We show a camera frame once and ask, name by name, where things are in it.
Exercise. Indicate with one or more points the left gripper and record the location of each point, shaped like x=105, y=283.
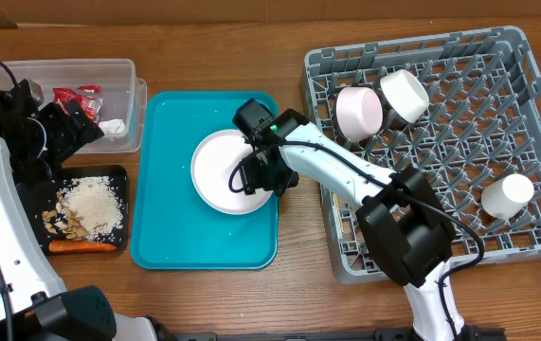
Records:
x=69, y=138

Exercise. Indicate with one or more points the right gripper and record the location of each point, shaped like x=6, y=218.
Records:
x=256, y=180

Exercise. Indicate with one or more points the red snack wrapper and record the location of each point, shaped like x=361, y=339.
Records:
x=91, y=101

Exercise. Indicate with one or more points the white round plate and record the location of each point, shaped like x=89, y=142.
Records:
x=214, y=159

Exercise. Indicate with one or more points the white bowl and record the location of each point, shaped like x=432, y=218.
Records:
x=405, y=94
x=358, y=112

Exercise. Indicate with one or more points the orange carrot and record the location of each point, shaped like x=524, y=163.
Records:
x=70, y=246

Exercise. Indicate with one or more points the white cup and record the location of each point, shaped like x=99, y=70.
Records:
x=507, y=196

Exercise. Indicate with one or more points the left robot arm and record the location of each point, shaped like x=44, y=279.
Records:
x=34, y=302

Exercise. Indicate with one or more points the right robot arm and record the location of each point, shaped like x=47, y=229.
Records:
x=405, y=228

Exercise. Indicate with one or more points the black plastic tray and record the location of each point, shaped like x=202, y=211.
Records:
x=42, y=196

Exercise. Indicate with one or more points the clear plastic bin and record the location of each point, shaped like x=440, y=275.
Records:
x=123, y=95

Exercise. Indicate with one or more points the white rice pile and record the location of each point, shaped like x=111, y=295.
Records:
x=95, y=198

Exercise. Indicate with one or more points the peanut pile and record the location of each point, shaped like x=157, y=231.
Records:
x=62, y=220

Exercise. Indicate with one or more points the teal serving tray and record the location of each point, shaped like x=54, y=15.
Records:
x=173, y=228

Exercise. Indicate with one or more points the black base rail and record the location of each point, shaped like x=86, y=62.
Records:
x=393, y=334

